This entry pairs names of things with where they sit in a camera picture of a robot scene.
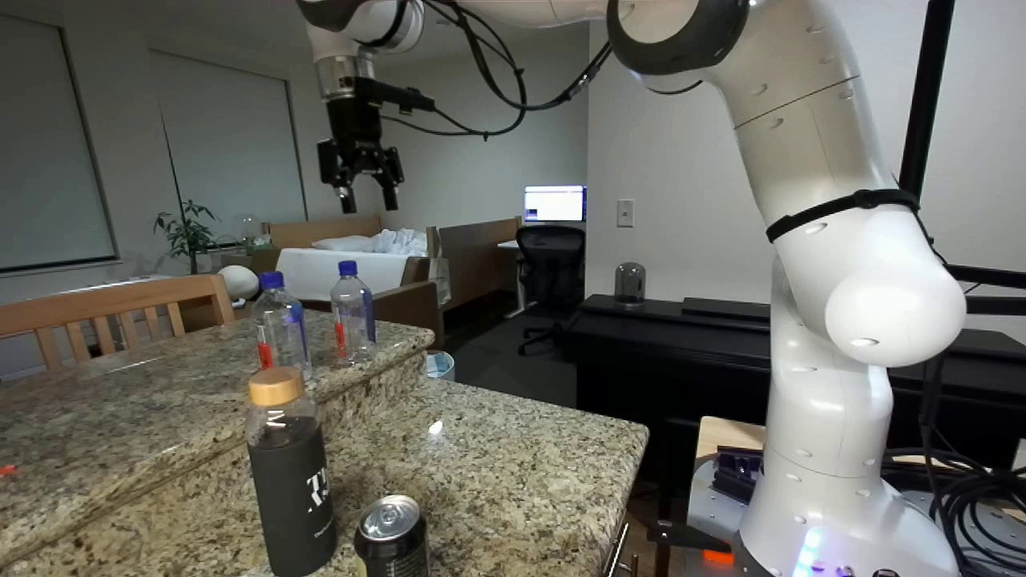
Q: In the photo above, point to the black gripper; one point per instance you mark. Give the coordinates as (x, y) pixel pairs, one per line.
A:
(357, 150)

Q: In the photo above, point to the water bottle blue cap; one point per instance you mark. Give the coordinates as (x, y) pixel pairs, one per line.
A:
(281, 326)
(353, 311)

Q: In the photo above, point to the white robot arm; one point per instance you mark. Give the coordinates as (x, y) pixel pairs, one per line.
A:
(856, 289)

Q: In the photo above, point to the bed with white sheets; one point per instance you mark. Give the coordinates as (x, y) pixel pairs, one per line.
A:
(415, 273)

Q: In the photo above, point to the green potted plant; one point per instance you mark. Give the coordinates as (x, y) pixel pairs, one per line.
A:
(186, 232)

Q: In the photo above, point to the computer monitor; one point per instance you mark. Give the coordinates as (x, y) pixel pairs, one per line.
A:
(557, 203)

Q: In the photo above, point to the black office chair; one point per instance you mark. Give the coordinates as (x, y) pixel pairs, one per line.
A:
(553, 277)

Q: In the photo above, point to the left wooden chair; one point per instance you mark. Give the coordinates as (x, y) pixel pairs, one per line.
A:
(111, 318)

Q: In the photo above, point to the black bottle gold cap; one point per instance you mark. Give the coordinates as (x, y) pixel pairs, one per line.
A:
(291, 472)

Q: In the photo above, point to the black soda can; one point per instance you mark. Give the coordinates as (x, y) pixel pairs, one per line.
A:
(392, 538)

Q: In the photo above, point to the black piano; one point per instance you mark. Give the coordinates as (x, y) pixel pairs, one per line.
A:
(667, 364)

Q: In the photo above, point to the black vertical pole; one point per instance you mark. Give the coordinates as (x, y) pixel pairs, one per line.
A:
(925, 99)

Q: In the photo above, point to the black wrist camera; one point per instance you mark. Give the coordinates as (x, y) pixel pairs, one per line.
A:
(402, 99)

